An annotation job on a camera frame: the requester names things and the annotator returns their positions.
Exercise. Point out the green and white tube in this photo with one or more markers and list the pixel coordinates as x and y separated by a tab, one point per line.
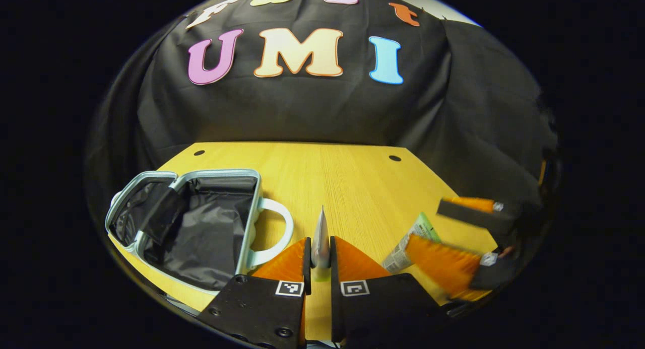
403	251

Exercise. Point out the black backdrop cloth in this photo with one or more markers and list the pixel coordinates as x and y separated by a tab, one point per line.
302	112

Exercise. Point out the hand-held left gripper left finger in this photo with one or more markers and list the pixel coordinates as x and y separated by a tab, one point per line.
308	263

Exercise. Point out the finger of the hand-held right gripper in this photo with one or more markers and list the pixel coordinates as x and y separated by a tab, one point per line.
491	273
468	217

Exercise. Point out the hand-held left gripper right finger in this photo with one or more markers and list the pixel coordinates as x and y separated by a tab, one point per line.
333	268

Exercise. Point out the light blue suitcase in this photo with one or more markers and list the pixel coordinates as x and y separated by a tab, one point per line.
201	238

